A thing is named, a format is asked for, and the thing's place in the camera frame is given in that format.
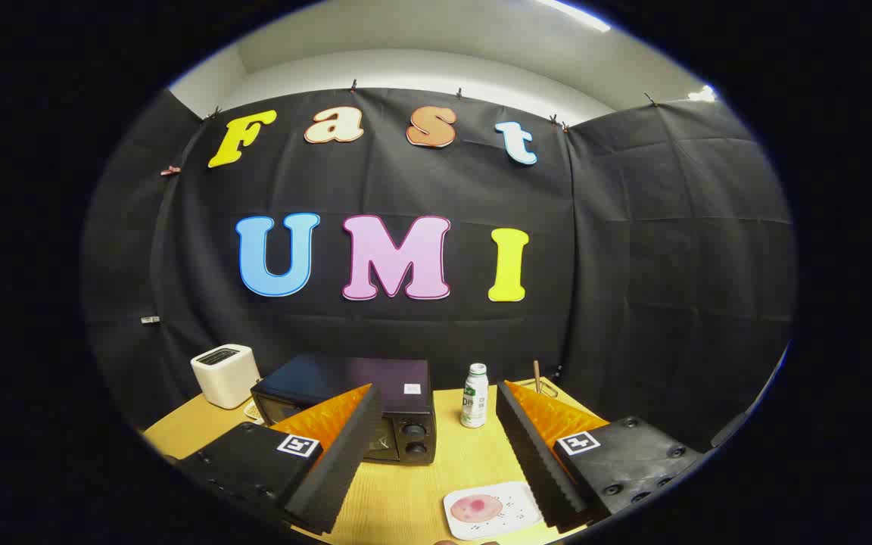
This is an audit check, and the pink round ham slice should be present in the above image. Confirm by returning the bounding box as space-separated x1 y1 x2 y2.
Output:
450 494 504 525

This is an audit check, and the white bread toaster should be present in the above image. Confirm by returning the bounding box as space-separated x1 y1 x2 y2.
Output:
190 344 261 410

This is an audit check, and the white bottle with green label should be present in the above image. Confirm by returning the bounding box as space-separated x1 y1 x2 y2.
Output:
460 363 490 429

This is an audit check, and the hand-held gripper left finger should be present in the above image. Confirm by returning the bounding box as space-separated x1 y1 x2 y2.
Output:
176 383 385 536

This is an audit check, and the wire utensil holder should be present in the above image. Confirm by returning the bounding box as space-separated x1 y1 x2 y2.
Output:
518 378 562 400

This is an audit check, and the white square plate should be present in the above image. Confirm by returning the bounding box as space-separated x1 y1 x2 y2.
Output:
443 481 544 541

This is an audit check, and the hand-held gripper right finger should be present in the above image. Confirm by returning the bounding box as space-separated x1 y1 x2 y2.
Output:
494 380 703 534

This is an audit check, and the black toaster oven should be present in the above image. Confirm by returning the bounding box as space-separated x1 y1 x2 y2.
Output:
251 356 438 466

